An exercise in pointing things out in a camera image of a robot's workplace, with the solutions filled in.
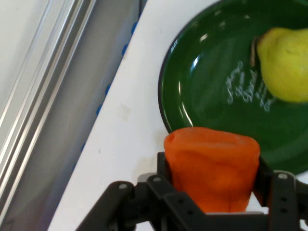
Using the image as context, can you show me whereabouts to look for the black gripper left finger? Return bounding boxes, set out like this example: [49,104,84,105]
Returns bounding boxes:
[76,151,207,231]

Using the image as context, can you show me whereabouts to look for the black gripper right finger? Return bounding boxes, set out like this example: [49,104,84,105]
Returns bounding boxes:
[251,157,308,231]

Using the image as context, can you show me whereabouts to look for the orange toy carrot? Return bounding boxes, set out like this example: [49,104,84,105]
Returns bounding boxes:
[163,127,261,214]

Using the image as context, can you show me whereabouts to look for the yellow toy pear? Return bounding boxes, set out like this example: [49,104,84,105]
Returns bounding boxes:
[249,26,308,103]

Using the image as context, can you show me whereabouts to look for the dark green round plate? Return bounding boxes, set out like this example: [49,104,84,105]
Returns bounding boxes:
[157,0,308,175]

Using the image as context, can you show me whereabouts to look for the aluminium extrusion frame rail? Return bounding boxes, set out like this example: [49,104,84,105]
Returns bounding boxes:
[0,0,145,231]

